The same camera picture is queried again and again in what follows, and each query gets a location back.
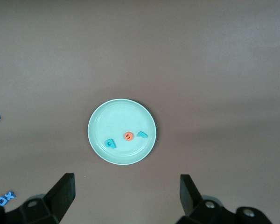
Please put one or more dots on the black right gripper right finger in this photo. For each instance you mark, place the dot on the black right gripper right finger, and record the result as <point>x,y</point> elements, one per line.
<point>200,210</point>

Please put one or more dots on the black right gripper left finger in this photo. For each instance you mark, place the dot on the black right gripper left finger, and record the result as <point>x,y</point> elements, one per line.
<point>49,205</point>

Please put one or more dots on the teal foam letter b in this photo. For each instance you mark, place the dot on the teal foam letter b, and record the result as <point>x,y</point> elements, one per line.
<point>108,143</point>

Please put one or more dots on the teal foam letter r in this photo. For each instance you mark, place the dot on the teal foam letter r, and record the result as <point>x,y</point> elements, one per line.
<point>142,134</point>

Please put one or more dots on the orange foam letter e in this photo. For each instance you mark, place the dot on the orange foam letter e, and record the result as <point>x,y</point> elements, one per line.
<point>126,137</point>

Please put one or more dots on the blue foam letter x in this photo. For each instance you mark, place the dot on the blue foam letter x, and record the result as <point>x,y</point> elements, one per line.
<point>9,196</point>

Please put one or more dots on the green plate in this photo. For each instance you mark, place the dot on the green plate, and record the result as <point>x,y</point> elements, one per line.
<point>121,121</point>

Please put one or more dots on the brown table cover mat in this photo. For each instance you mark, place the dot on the brown table cover mat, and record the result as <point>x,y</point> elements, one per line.
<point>200,70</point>

